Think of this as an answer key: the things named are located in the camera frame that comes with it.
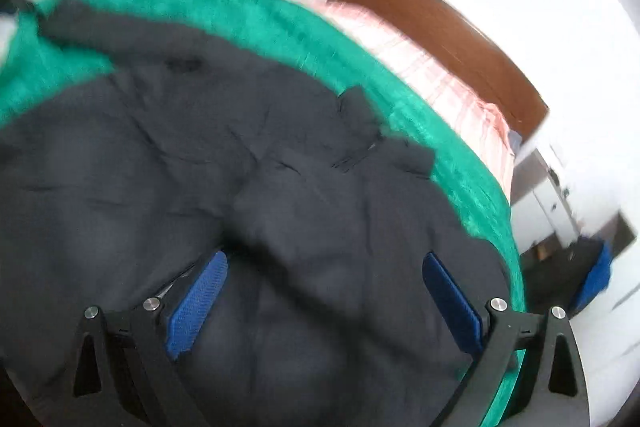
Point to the green bed blanket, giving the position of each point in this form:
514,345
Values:
39,69

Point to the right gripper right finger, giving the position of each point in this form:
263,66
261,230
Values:
551,386

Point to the white bedside cabinet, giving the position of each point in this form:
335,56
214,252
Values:
539,208

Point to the brown wooden headboard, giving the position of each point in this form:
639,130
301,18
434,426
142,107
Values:
469,54

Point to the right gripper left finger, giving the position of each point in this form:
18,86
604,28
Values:
122,371

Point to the black and blue clothes pile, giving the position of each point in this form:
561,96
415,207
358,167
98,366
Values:
569,278

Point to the black puffer jacket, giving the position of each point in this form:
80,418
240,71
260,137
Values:
116,186

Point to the pink striped bed sheet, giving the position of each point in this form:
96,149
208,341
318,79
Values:
479,124

